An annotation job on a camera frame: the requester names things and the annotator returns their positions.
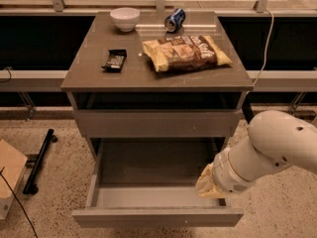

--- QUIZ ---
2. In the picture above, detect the metal window rail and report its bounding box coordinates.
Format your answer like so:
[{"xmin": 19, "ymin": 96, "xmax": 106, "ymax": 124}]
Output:
[{"xmin": 0, "ymin": 70, "xmax": 317, "ymax": 92}]

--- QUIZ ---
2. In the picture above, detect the white cable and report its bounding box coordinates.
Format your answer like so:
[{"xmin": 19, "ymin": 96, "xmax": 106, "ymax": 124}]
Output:
[{"xmin": 252, "ymin": 8, "xmax": 275, "ymax": 87}]

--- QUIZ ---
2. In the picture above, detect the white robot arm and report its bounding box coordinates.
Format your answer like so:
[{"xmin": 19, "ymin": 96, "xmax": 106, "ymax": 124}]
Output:
[{"xmin": 195, "ymin": 110, "xmax": 317, "ymax": 198}]

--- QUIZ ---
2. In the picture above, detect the black candy bar wrapper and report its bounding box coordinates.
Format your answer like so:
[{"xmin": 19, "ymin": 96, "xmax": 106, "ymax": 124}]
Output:
[{"xmin": 102, "ymin": 49, "xmax": 127, "ymax": 72}]

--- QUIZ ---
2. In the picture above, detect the black metal tube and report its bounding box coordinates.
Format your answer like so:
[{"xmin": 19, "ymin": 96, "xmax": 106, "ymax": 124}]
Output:
[{"xmin": 23, "ymin": 129, "xmax": 57, "ymax": 194}]

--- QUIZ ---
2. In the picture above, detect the black cable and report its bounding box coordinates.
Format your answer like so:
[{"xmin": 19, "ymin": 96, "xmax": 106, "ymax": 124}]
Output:
[{"xmin": 0, "ymin": 166, "xmax": 40, "ymax": 238}]

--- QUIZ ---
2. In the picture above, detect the white ceramic bowl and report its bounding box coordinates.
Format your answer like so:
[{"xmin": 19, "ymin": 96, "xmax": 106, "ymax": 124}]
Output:
[{"xmin": 110, "ymin": 7, "xmax": 141, "ymax": 32}]

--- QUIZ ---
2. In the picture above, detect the grey drawer cabinet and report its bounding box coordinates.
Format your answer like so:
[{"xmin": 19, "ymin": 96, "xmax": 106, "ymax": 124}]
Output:
[{"xmin": 61, "ymin": 10, "xmax": 253, "ymax": 155}]

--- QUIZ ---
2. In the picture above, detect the blue soda can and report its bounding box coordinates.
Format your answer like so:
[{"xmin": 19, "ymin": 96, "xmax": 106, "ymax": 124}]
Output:
[{"xmin": 164, "ymin": 8, "xmax": 186, "ymax": 33}]

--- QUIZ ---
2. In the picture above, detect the yellow brown chip bag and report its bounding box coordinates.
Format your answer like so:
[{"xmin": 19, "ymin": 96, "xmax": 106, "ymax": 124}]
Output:
[{"xmin": 143, "ymin": 35, "xmax": 232, "ymax": 72}]

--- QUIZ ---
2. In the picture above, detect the grey drawer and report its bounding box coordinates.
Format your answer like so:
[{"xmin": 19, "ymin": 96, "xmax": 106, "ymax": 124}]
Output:
[{"xmin": 72, "ymin": 138, "xmax": 243, "ymax": 228}]

